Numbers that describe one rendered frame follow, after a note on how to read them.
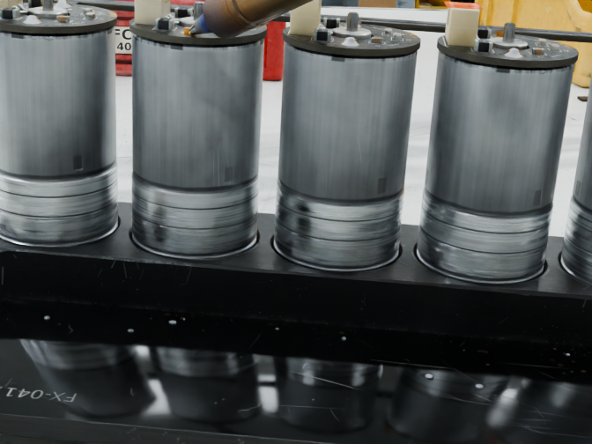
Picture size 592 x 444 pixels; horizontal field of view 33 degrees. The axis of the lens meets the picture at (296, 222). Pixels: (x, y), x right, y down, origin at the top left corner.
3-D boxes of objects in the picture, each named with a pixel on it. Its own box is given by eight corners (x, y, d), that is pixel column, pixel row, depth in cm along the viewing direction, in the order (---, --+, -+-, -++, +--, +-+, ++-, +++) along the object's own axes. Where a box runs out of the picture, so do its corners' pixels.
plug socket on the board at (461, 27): (490, 48, 18) (495, 11, 18) (441, 46, 18) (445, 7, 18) (485, 40, 19) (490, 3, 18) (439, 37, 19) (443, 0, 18)
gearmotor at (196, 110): (247, 306, 19) (257, 35, 17) (119, 295, 19) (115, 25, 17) (261, 255, 21) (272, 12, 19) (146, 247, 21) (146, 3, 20)
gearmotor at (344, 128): (395, 319, 19) (422, 47, 17) (265, 307, 19) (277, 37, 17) (394, 266, 21) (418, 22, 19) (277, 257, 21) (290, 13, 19)
